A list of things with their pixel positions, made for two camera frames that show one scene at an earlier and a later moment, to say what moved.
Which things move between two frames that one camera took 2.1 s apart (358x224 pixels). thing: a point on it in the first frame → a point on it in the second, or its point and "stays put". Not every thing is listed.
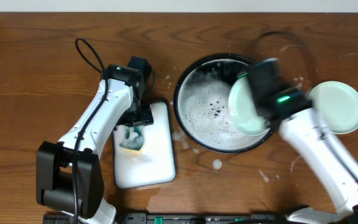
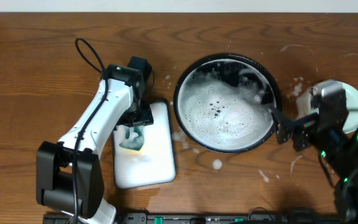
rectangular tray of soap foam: [154, 163] stays put
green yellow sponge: [133, 137] stays put
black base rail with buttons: [172, 218] stays put
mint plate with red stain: [242, 109] → [356, 104]
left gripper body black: [140, 117] stays put
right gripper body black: [291, 88] → [308, 137]
